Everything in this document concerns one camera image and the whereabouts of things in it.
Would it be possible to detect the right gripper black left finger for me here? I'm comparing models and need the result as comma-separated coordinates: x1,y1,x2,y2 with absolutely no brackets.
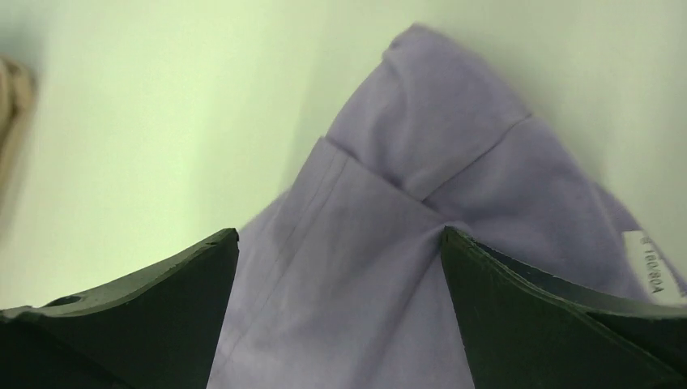
1,229,239,389

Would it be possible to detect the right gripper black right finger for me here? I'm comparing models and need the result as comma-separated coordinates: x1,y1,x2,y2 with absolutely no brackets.
441,227,686,389

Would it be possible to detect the purple t-shirt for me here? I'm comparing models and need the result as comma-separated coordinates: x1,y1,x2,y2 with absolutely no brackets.
208,25,686,388

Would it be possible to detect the beige folded t-shirt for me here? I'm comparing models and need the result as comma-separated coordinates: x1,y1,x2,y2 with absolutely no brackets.
1,54,36,214

